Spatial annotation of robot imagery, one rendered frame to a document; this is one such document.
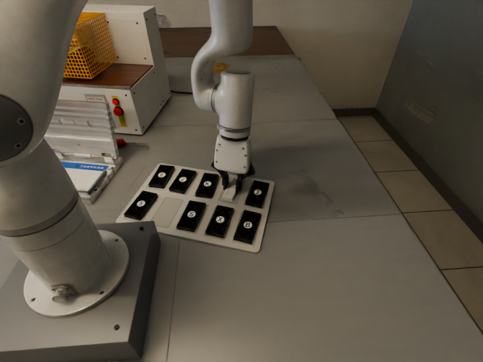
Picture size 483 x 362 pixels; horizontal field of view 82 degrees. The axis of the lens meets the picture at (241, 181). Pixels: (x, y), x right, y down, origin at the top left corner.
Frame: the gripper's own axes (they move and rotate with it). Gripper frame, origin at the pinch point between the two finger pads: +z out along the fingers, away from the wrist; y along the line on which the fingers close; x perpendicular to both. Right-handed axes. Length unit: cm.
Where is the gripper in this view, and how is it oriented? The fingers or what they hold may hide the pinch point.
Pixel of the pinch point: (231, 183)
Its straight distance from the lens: 82.7
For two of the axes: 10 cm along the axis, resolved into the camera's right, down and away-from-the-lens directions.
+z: -0.6, 8.6, 5.1
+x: 2.8, -4.7, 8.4
